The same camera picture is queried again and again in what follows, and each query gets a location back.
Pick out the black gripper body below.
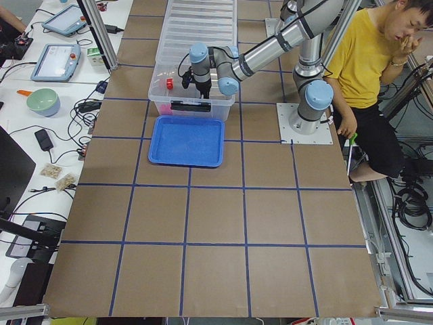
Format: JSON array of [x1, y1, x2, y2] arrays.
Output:
[[195, 79, 212, 92]]

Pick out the red block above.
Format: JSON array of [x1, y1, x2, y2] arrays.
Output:
[[166, 78, 174, 90], [159, 104, 173, 115]]

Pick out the clear plastic box lid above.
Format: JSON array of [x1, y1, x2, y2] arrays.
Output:
[[156, 0, 237, 64]]

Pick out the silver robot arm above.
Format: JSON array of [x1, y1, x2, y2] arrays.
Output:
[[180, 1, 343, 135]]

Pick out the blue plastic tray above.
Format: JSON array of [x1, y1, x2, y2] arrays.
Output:
[[148, 115, 225, 168]]

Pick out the clear plastic storage box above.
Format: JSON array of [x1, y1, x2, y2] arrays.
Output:
[[148, 0, 238, 123]]

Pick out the black power adapter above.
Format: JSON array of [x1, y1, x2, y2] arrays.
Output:
[[77, 101, 101, 114]]

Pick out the green white carton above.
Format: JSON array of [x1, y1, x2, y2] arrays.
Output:
[[86, 47, 105, 66]]

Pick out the teach pendant far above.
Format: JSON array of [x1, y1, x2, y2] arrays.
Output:
[[42, 4, 87, 37]]

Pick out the teach pendant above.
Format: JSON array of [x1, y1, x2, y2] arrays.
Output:
[[30, 44, 81, 82], [42, 4, 87, 37]]

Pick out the teach pendant near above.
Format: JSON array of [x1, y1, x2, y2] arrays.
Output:
[[30, 44, 81, 82]]

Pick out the green blue bowl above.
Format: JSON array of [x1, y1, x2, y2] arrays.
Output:
[[26, 88, 60, 117]]

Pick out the snack bag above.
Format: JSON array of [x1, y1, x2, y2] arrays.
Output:
[[39, 163, 63, 179], [55, 173, 77, 192]]

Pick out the person in yellow shirt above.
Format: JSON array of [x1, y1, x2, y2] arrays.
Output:
[[325, 1, 432, 183]]

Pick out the toy carrot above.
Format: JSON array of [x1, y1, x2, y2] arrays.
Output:
[[17, 89, 32, 96]]

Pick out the blue camera on gripper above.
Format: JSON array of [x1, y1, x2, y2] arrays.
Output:
[[181, 67, 195, 89]]

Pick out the black box latch handle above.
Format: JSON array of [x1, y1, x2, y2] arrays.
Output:
[[170, 101, 211, 112]]

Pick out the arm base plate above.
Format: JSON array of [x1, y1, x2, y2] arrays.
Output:
[[276, 103, 333, 145]]

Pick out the aluminium frame post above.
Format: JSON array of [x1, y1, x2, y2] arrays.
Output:
[[77, 0, 118, 71]]

